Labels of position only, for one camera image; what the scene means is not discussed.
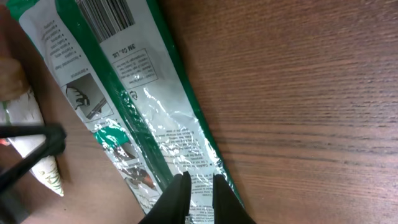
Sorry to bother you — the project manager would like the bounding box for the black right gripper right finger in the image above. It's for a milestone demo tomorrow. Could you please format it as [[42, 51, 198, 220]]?
[[212, 174, 256, 224]]

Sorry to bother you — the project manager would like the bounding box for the green white 3M package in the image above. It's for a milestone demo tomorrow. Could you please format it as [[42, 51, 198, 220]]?
[[6, 0, 241, 223]]

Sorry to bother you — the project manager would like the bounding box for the white tube gold cap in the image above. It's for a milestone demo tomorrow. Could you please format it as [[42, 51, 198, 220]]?
[[1, 58, 66, 197]]

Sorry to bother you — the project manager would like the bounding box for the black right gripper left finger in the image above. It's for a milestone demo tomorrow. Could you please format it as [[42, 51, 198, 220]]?
[[139, 172, 192, 224]]

